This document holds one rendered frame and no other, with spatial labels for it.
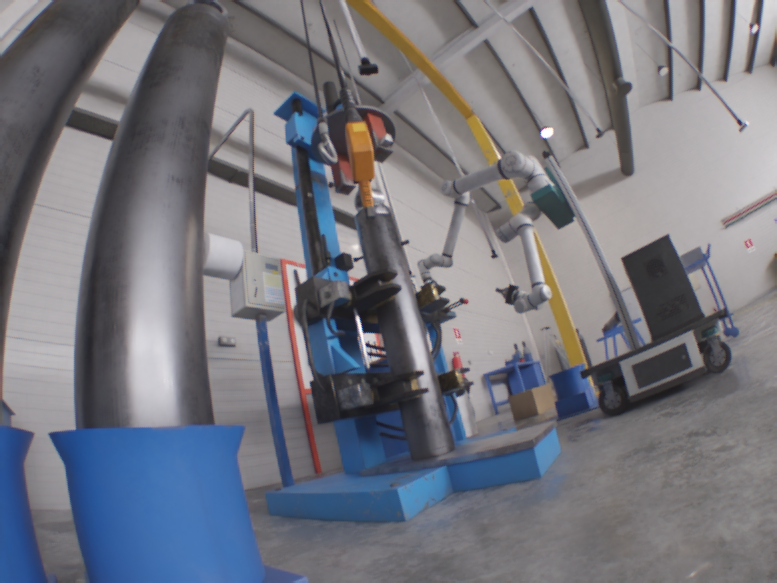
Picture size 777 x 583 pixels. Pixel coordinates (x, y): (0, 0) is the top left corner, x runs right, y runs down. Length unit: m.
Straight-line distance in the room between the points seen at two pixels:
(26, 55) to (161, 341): 0.55
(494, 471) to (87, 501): 1.26
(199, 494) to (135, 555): 0.11
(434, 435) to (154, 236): 1.39
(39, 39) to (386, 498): 1.50
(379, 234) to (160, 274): 1.49
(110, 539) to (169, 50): 0.91
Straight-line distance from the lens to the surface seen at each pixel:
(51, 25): 0.84
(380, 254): 1.83
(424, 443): 1.64
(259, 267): 2.41
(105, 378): 0.48
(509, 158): 2.40
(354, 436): 1.93
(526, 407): 4.21
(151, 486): 0.44
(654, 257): 2.24
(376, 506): 1.32
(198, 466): 0.45
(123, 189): 0.61
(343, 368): 1.58
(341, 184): 2.35
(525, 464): 1.37
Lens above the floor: 0.33
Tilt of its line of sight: 21 degrees up
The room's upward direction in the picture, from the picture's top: 14 degrees counter-clockwise
